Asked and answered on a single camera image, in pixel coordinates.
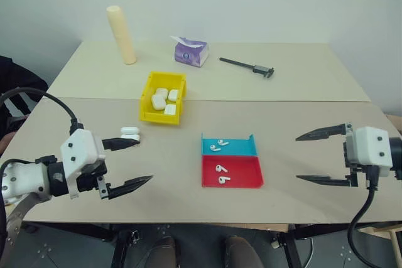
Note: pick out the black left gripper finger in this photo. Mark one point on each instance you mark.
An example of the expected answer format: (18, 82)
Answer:
(130, 185)
(121, 144)

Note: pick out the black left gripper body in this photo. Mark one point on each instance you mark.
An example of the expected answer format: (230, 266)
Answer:
(91, 180)

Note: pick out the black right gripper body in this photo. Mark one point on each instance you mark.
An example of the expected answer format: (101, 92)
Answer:
(351, 167)

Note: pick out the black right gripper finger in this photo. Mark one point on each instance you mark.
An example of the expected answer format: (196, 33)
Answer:
(320, 133)
(323, 179)

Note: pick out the yellow plastic bin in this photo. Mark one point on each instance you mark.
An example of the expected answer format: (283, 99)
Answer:
(147, 114)

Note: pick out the dark rounded shape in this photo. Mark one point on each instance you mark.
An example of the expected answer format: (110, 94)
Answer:
(243, 254)
(163, 254)

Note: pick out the red plastic tray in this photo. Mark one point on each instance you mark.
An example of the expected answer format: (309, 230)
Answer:
(245, 172)

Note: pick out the blue plastic tray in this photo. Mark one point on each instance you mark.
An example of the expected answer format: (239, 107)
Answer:
(238, 147)

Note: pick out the black vernier caliper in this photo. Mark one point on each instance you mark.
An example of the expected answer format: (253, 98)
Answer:
(251, 66)

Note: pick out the cream foam cylinder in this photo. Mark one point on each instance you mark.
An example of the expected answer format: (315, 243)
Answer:
(122, 35)

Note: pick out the purple tissue pack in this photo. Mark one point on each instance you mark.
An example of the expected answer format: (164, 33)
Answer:
(190, 53)

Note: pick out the person in dark clothing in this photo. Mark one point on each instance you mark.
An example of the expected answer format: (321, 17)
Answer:
(19, 89)

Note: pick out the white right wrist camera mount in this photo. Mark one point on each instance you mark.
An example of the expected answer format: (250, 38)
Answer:
(370, 148)

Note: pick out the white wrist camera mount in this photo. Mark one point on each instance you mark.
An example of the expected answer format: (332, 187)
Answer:
(80, 148)
(370, 148)

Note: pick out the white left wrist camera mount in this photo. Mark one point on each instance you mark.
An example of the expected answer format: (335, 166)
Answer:
(80, 148)

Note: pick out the light wooden frame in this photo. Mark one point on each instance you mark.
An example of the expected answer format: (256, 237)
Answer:
(386, 233)

